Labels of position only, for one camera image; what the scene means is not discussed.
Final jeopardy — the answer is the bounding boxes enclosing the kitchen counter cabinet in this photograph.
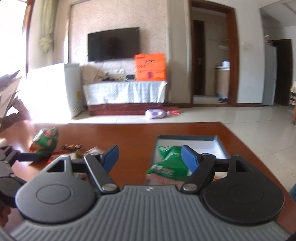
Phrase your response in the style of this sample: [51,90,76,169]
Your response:
[215,67,230,97]

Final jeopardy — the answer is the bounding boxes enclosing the tv cabinet with cloth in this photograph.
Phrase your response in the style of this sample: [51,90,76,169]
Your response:
[83,81,180,116]

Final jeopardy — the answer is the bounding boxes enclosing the silver refrigerator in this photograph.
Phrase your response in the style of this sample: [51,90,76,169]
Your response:
[262,44,277,106]

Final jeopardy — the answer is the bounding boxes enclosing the black wall television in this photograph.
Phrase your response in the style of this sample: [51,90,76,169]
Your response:
[87,27,140,62]

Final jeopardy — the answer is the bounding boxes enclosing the brown foil candy string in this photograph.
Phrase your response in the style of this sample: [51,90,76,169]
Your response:
[61,143,83,152]

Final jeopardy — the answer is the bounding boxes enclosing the round green chip bag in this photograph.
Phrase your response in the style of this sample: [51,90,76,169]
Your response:
[29,127,59,159]

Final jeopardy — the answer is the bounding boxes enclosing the white air conditioner unit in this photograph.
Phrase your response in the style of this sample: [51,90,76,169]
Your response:
[64,63,84,118]

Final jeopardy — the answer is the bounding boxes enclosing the tied beige curtain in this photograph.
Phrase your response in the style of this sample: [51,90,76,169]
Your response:
[38,0,58,54]

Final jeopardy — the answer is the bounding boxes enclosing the person left hand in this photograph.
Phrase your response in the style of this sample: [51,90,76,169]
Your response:
[0,206,11,227]

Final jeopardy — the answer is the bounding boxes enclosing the grey shallow tray box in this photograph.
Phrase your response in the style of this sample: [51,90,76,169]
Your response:
[145,135,230,187]

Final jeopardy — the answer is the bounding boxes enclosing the green snack bag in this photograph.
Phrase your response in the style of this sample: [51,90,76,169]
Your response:
[145,146,191,182]

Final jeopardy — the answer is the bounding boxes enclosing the purple white floor object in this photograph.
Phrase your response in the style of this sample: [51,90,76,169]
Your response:
[145,109,167,120]

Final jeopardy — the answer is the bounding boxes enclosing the orange cardboard box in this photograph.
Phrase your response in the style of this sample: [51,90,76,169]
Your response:
[134,52,166,81]

